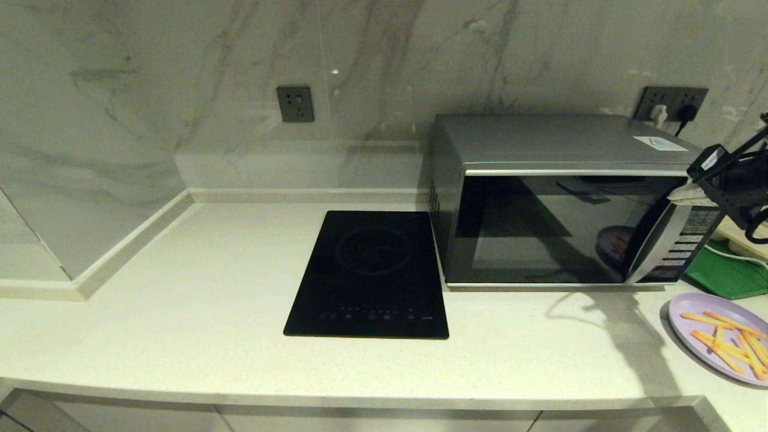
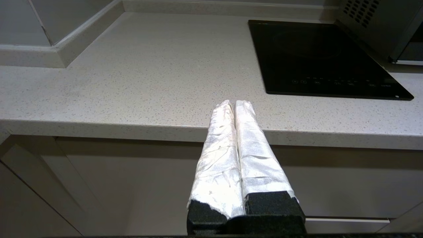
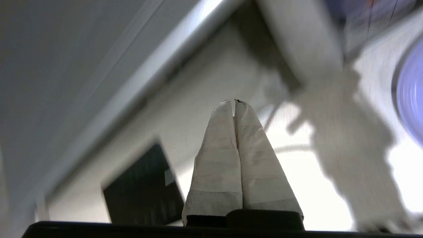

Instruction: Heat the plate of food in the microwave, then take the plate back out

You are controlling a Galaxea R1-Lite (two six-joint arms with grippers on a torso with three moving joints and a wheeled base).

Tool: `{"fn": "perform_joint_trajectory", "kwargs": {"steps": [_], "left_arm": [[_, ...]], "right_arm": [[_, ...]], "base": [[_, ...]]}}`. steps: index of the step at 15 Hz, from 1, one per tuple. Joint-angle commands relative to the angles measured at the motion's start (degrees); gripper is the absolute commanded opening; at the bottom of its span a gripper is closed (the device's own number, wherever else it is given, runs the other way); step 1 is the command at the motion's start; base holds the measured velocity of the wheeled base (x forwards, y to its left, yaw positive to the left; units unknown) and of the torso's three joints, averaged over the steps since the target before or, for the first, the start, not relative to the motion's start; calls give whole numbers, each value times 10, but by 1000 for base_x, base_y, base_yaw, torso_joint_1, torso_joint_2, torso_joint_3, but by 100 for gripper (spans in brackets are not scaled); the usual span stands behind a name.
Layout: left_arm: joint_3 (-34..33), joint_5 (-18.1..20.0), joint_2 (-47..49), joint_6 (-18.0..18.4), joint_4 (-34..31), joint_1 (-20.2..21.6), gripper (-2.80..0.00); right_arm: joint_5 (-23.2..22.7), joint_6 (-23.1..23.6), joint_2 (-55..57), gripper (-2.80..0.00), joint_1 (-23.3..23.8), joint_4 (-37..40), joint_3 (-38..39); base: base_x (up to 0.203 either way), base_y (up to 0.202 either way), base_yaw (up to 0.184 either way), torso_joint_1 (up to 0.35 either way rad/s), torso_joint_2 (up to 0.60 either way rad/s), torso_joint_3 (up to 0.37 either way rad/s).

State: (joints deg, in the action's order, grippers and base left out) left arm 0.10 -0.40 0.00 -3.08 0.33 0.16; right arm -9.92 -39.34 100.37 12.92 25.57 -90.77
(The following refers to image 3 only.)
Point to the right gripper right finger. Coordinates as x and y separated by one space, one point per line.
261 172

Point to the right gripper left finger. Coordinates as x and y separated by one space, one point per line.
216 165

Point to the purple plate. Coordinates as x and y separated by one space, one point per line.
413 92

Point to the black glass microwave door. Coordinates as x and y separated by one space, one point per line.
380 23

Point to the black induction cooktop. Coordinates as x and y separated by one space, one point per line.
142 191

